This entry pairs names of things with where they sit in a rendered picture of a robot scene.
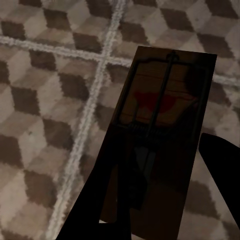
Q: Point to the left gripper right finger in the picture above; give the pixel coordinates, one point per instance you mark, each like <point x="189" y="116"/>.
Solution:
<point x="223" y="161"/>

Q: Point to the mousetrap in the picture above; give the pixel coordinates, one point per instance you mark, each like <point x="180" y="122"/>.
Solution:
<point x="160" y="110"/>

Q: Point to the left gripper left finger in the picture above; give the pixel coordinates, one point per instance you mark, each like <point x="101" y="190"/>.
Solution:
<point x="83" y="220"/>

